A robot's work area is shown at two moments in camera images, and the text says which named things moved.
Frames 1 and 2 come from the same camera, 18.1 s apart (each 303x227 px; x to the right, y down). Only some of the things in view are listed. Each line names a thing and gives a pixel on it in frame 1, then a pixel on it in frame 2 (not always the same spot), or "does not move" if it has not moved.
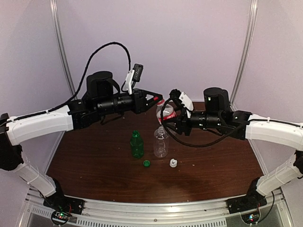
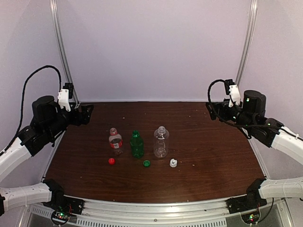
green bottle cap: x=147 y=163 does not move
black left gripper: x=139 y=96 → x=84 y=117
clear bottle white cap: x=161 y=142 does not move
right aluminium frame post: x=244 y=62 does not move
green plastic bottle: x=137 y=144 does not move
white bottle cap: x=173 y=162 does not move
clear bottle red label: x=169 y=111 → x=116 y=142
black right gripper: x=182 y=123 → x=217 y=105
